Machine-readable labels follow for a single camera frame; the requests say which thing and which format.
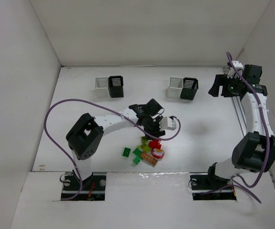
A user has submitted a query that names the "white slotted bin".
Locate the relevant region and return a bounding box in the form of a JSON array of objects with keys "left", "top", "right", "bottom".
[
  {"left": 94, "top": 77, "right": 110, "bottom": 99},
  {"left": 166, "top": 77, "right": 183, "bottom": 99}
]

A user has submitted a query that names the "lime green lego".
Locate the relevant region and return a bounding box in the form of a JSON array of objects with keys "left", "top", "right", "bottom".
[
  {"left": 141, "top": 136, "right": 149, "bottom": 144},
  {"left": 140, "top": 143, "right": 152, "bottom": 153}
]

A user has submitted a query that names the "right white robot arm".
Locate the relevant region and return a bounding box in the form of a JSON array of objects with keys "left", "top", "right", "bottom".
[{"left": 206, "top": 61, "right": 275, "bottom": 183}]

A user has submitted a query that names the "left white slotted bin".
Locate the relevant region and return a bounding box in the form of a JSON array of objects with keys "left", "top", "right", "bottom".
[{"left": 94, "top": 77, "right": 110, "bottom": 99}]

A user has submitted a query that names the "aluminium rail right side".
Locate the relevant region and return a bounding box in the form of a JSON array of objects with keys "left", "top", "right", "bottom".
[{"left": 231, "top": 97, "right": 247, "bottom": 137}]

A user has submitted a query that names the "red lego plate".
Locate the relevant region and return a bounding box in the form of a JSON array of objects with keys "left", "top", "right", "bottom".
[{"left": 148, "top": 140, "right": 162, "bottom": 149}]

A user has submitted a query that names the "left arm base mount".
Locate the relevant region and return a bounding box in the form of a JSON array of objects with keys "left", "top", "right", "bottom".
[{"left": 59, "top": 172, "right": 107, "bottom": 201}]

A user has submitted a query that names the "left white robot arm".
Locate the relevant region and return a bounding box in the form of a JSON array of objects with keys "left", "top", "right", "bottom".
[{"left": 66, "top": 99, "right": 165, "bottom": 182}]

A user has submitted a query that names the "dark green lego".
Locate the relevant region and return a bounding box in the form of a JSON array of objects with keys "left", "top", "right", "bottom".
[{"left": 122, "top": 147, "right": 131, "bottom": 157}]

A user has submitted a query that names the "right black slotted bin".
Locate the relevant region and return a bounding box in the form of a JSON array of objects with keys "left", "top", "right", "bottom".
[{"left": 180, "top": 77, "right": 199, "bottom": 100}]

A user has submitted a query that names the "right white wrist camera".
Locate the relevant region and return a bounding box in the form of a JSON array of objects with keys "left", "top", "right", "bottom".
[{"left": 227, "top": 61, "right": 244, "bottom": 78}]

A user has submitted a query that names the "black slotted bin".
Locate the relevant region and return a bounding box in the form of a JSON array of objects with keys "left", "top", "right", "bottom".
[
  {"left": 180, "top": 77, "right": 199, "bottom": 100},
  {"left": 108, "top": 75, "right": 124, "bottom": 98}
]

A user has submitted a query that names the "orange lego plate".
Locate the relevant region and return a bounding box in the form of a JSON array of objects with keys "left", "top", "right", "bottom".
[{"left": 140, "top": 152, "right": 158, "bottom": 167}]

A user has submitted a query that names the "left black slotted bin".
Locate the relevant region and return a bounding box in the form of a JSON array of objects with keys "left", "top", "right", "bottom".
[{"left": 108, "top": 75, "right": 124, "bottom": 98}]

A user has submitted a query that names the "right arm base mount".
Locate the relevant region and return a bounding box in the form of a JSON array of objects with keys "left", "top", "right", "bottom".
[{"left": 188, "top": 173, "right": 237, "bottom": 201}]

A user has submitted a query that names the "red round flower lego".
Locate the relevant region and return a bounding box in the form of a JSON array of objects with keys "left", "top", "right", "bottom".
[{"left": 152, "top": 148, "right": 165, "bottom": 159}]

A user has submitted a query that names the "green square lego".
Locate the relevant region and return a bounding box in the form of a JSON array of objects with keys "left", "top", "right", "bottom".
[{"left": 133, "top": 148, "right": 143, "bottom": 157}]

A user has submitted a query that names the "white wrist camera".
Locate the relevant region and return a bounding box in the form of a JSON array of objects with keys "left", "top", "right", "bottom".
[
  {"left": 159, "top": 116, "right": 177, "bottom": 131},
  {"left": 227, "top": 61, "right": 244, "bottom": 78}
]

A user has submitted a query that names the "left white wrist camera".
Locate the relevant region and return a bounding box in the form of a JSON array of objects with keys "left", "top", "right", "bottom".
[{"left": 159, "top": 116, "right": 177, "bottom": 131}]

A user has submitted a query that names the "right white slotted bin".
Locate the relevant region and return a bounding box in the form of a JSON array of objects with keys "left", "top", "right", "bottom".
[{"left": 166, "top": 77, "right": 183, "bottom": 99}]

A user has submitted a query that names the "green L-shaped lego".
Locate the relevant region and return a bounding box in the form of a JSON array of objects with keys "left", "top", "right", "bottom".
[{"left": 133, "top": 155, "right": 143, "bottom": 165}]

